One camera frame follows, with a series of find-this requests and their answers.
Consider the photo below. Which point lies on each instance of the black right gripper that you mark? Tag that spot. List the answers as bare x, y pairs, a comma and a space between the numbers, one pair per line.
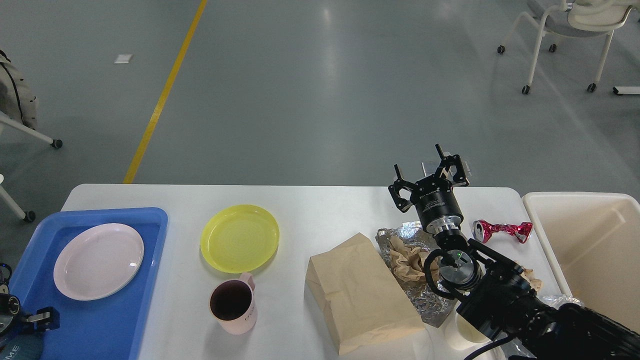
437, 204

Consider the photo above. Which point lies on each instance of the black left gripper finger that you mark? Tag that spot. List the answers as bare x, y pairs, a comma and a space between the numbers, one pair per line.
45, 319

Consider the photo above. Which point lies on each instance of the pink mug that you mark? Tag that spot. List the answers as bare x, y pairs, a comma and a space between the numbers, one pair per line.
233, 304

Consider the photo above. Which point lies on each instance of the yellow plastic plate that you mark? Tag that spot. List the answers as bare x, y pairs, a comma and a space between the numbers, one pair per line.
240, 238

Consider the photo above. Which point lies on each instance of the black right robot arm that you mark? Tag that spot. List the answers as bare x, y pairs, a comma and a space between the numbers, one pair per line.
493, 294

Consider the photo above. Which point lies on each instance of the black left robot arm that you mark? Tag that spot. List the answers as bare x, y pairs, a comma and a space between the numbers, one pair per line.
17, 322

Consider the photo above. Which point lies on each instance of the teal mug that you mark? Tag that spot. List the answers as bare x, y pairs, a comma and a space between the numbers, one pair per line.
26, 346

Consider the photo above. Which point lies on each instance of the crushed red can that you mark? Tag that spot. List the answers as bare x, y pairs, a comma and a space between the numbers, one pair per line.
483, 231

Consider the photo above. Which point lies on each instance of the blue plastic tray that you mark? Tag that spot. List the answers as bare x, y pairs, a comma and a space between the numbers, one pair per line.
111, 328

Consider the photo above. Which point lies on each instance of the crumpled brown paper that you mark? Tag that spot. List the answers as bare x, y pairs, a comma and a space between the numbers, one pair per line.
407, 263

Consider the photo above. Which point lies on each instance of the pink plate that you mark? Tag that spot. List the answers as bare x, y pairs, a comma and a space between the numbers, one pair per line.
99, 262

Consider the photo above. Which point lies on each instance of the crumpled aluminium foil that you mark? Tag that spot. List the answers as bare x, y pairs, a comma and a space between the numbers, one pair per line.
433, 309

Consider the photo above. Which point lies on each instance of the brown paper bag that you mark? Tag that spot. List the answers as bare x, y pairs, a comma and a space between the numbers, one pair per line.
360, 299

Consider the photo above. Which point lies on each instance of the white paper cup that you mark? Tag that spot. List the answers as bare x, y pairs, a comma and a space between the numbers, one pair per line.
460, 335

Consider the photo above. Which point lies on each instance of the beige plastic bin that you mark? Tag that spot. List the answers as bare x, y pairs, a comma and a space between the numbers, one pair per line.
593, 243

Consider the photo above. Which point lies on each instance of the left background chair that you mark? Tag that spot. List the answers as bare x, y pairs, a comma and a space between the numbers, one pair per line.
18, 104

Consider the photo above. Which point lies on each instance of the white bar on floor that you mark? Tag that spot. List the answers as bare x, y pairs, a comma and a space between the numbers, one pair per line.
626, 90

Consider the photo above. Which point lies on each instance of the white office chair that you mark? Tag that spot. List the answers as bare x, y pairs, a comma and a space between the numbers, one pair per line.
576, 19

